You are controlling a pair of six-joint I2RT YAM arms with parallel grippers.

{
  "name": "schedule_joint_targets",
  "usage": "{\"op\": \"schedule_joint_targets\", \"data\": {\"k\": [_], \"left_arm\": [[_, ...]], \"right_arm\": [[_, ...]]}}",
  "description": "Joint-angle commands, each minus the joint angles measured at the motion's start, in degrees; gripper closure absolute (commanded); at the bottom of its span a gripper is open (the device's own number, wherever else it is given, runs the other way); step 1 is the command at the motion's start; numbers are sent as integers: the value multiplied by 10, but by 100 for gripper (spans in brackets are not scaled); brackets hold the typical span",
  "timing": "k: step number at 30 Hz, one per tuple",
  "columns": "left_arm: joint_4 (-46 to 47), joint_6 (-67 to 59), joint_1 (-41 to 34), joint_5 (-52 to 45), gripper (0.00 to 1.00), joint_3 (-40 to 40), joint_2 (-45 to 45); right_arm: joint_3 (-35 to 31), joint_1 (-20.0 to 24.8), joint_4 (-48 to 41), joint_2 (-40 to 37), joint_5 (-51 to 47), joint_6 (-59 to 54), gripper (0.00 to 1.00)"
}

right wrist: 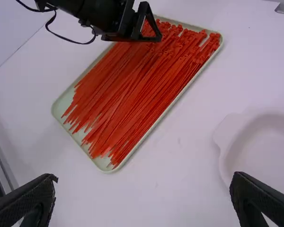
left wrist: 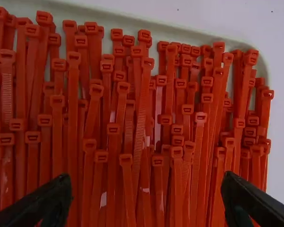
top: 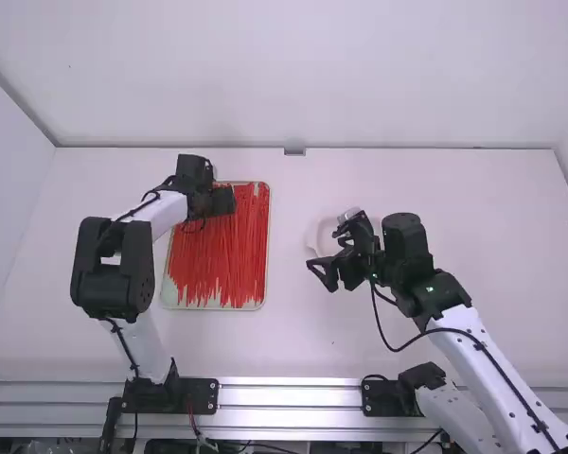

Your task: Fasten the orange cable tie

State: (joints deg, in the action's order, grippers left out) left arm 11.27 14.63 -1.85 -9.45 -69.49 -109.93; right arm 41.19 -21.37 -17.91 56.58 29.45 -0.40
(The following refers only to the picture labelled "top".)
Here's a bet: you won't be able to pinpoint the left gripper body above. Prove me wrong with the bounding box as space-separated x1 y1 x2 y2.
188 183 239 221

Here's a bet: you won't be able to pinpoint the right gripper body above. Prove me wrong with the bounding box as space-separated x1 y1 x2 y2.
336 212 385 291

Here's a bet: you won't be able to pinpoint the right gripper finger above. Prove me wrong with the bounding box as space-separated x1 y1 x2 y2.
306 253 345 295
330 221 359 250

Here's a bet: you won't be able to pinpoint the white dish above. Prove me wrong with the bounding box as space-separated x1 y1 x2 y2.
304 215 345 260

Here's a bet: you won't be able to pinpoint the pale tray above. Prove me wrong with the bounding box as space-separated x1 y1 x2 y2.
159 180 274 312

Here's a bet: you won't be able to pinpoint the silver rails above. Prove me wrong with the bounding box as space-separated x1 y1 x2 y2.
0 376 568 439

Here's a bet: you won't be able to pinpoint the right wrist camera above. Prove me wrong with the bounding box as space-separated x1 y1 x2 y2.
336 206 366 227

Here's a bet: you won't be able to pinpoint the black cable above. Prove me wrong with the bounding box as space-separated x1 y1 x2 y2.
369 277 436 354

